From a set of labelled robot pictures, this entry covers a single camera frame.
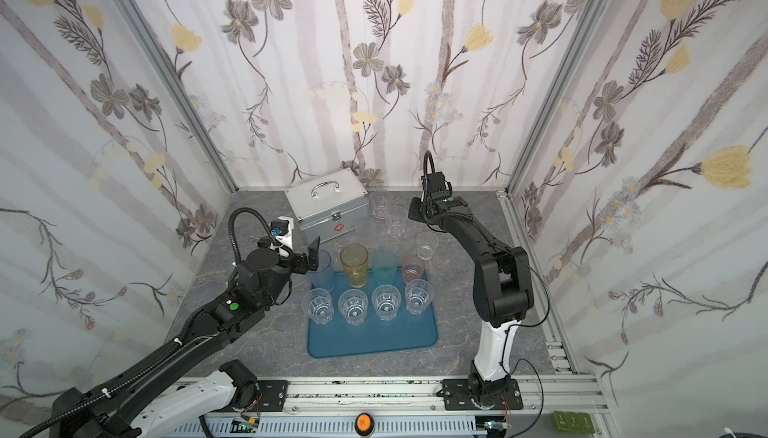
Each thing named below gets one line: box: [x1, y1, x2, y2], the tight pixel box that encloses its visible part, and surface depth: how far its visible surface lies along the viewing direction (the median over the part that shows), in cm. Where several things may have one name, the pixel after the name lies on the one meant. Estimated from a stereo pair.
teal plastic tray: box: [308, 300, 438, 358], surface depth 88 cm
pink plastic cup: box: [401, 254, 425, 284], surface depth 97 cm
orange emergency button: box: [354, 412, 375, 437], surface depth 64 cm
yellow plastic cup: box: [340, 243, 370, 288], surface depth 89 cm
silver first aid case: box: [284, 168, 369, 246], surface depth 100 cm
